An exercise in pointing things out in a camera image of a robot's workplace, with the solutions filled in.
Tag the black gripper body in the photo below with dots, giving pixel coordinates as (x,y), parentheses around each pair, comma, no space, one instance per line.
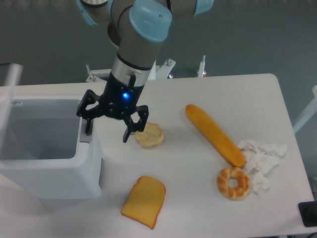
(119,100)

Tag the white trash can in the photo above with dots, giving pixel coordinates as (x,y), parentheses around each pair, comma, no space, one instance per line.
(42,153)

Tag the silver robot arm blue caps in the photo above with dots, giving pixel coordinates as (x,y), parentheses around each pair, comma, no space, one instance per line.
(138,28)

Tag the grey trash can push button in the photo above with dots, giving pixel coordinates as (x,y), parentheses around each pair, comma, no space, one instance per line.
(86,135)

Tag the round braided bread bun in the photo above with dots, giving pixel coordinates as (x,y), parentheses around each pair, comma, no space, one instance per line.
(152,134)

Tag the long orange baguette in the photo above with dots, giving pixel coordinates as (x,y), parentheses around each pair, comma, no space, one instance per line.
(215,135)

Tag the orange toast slice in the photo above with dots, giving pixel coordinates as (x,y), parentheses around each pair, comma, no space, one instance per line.
(145,201)

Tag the crumpled white tissue large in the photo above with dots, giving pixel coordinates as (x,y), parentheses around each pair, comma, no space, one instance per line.
(260,156)

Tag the crumpled white tissue small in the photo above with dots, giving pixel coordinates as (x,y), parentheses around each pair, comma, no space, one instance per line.
(259,184)

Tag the black device table corner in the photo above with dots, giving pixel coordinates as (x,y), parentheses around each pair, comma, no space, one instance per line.
(308,212)

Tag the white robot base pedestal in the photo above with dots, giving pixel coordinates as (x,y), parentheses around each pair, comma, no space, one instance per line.
(157,72)

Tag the braided ring doughnut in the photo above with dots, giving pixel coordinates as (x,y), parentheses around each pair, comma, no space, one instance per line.
(233,183)

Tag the white frame right edge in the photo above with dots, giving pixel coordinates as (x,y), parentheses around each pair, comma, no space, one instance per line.
(307,112)

